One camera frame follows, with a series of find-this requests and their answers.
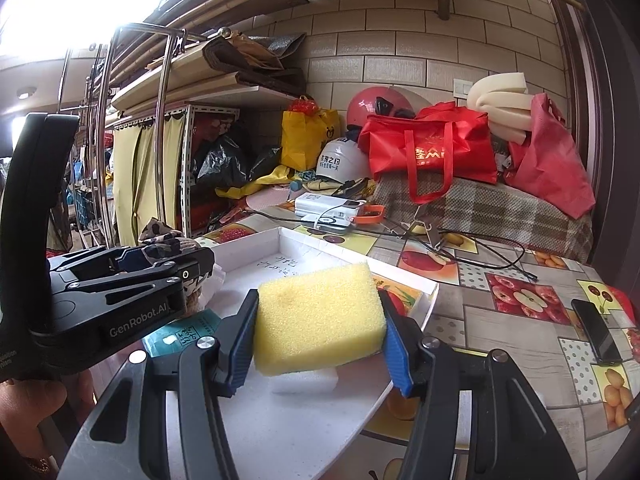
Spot spotted patterned cloth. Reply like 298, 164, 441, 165
138, 217, 217, 312

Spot white helmet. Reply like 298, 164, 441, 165
315, 137, 374, 182

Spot white power bank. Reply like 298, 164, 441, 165
294, 192, 369, 219

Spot yellow sponge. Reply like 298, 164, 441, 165
253, 260, 389, 377

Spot fruit print tablecloth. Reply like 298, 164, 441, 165
195, 199, 640, 480

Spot white charging device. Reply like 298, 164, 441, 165
299, 212, 357, 235

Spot metal shelf rack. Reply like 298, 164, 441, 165
102, 101, 242, 242

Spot chrome tube rack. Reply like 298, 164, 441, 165
56, 22, 237, 252

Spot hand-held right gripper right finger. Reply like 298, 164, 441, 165
377, 290, 581, 480

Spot black cable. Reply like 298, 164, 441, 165
250, 209, 539, 281

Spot yellow bag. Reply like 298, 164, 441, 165
279, 96, 341, 171

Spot cream foam rolls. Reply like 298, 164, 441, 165
466, 72, 535, 144

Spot yellow raincoat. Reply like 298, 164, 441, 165
215, 164, 312, 199

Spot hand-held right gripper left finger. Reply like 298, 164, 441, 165
57, 289, 261, 480

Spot red plastic bag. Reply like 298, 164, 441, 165
503, 92, 596, 220

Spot person's left hand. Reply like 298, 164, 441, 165
0, 377, 69, 480

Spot black garbage bag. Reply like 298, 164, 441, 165
196, 134, 282, 189

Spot white cardboard box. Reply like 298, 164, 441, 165
65, 226, 441, 480

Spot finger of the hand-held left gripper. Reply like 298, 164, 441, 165
49, 245, 167, 284
31, 248, 217, 369

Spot red tote bag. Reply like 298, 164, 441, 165
357, 101, 499, 205

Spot pink helmet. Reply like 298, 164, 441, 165
345, 85, 416, 129

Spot teal tissue packet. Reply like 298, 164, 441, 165
142, 309, 224, 359

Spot yellow curtain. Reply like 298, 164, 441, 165
112, 114, 187, 241

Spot plaid cloth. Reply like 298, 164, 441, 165
372, 174, 594, 264

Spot black smartphone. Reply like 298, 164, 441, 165
570, 298, 624, 366

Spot stack of wooden boards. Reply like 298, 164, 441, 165
109, 31, 309, 112

